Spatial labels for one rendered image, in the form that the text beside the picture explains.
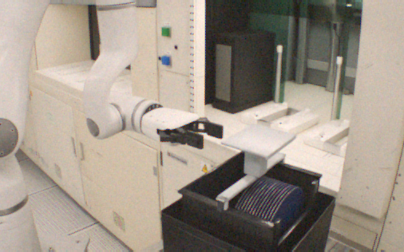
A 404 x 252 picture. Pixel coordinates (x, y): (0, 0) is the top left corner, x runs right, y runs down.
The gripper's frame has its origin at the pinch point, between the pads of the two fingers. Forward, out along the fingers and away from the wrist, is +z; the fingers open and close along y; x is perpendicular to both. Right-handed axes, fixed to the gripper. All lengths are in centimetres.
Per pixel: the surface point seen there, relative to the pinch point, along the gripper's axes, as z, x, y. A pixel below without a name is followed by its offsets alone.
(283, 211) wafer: 19.8, -10.3, 1.3
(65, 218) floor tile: -139, -106, -41
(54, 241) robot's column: -30.4, -30.1, 23.3
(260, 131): 10.9, 2.8, -3.1
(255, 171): 12.8, -3.6, 1.5
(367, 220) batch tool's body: 32.1, -23.2, -26.0
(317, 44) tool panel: -24, 4, -125
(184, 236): 5.1, -15.7, 13.5
